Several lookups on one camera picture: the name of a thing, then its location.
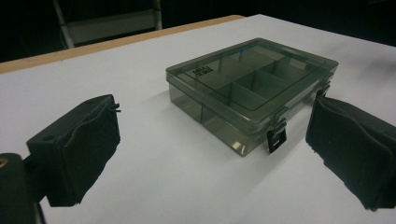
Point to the white table board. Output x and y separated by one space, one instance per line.
155 186

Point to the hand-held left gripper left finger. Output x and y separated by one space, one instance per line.
84 146

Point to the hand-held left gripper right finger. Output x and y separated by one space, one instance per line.
351 146

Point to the transparent grey plastic organizer box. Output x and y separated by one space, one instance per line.
249 81

